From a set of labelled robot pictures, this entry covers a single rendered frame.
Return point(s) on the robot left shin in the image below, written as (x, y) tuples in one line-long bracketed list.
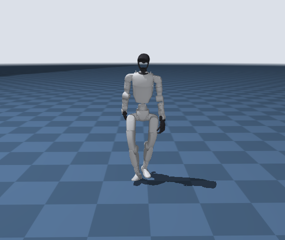
[(147, 154)]

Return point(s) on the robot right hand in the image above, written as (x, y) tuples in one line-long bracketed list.
[(124, 115)]

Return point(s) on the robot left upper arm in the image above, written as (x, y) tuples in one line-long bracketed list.
[(159, 87)]

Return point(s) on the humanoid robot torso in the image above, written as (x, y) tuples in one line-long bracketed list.
[(142, 86)]

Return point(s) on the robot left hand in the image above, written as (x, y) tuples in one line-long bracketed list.
[(161, 125)]

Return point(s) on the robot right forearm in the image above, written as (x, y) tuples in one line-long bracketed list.
[(124, 105)]

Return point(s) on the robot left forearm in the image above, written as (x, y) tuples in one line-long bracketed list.
[(161, 110)]

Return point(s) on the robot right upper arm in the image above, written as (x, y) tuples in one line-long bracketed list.
[(127, 86)]

